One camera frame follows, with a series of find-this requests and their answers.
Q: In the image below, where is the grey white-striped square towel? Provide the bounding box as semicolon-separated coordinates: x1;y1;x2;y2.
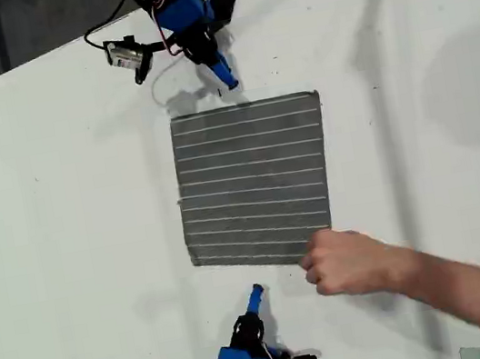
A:
163;88;348;284

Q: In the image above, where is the camera black stalk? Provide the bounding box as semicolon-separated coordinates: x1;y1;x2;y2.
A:
142;35;183;56

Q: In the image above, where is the person's hand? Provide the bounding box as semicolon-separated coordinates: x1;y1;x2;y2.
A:
295;214;426;312

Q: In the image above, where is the camera black cable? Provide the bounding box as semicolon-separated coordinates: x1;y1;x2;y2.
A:
76;0;145;54

